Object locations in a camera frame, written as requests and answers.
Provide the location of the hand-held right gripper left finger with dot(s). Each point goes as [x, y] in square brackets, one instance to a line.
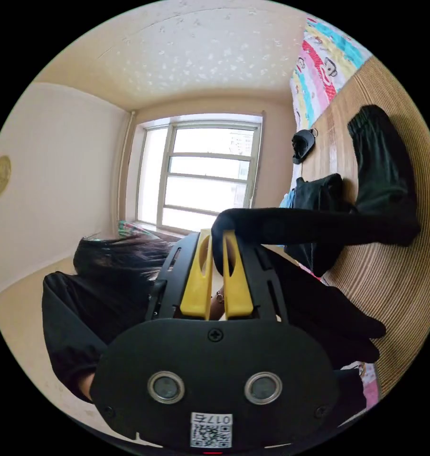
[197, 285]

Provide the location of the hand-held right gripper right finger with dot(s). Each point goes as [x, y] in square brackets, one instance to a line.
[238, 288]

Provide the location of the black long pants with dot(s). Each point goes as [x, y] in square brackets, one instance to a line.
[378, 199]

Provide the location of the person's right hand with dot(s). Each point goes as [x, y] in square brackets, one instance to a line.
[86, 386]

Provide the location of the person's body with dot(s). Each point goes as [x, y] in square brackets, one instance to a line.
[94, 295]

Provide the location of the window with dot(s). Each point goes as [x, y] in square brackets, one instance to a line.
[200, 174]

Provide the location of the pile of clothes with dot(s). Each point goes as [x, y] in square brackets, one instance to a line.
[314, 194]

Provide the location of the bed with woven mat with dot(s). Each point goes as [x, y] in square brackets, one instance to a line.
[378, 285]

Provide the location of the small black bag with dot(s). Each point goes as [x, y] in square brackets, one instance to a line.
[302, 144]

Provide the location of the round gold wall clock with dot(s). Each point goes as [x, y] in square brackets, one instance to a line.
[0, 175]

